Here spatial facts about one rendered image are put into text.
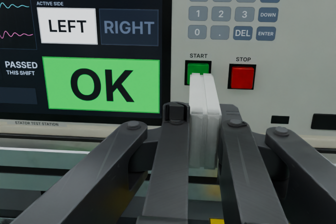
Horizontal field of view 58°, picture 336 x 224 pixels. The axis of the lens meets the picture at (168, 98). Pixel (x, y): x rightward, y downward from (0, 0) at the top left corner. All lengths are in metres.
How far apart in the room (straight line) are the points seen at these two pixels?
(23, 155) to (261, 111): 0.22
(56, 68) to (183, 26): 0.12
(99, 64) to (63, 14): 0.05
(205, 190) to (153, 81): 0.11
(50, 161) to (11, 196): 0.27
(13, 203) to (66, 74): 0.32
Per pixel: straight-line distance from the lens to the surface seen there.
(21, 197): 0.55
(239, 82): 0.27
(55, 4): 0.28
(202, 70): 0.26
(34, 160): 0.30
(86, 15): 0.27
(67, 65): 0.29
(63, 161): 0.29
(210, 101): 0.15
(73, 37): 0.28
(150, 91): 0.27
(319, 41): 0.28
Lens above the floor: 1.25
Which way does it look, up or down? 20 degrees down
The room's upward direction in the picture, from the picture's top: 1 degrees clockwise
